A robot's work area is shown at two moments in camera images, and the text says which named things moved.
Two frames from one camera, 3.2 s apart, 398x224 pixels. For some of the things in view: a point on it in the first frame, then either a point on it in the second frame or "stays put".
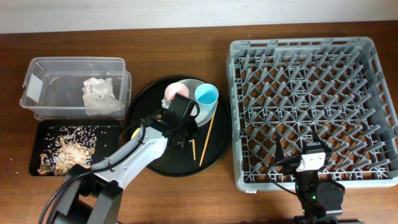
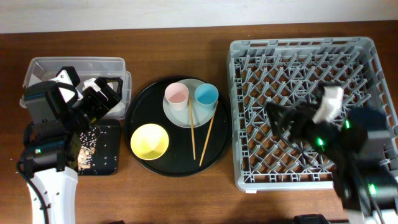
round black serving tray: [210, 142] stays put
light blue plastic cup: [206, 95] stays put
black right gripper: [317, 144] → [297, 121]
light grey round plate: [205, 116] stays put
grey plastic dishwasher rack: [283, 89] stays put
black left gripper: [193, 128] → [104, 106]
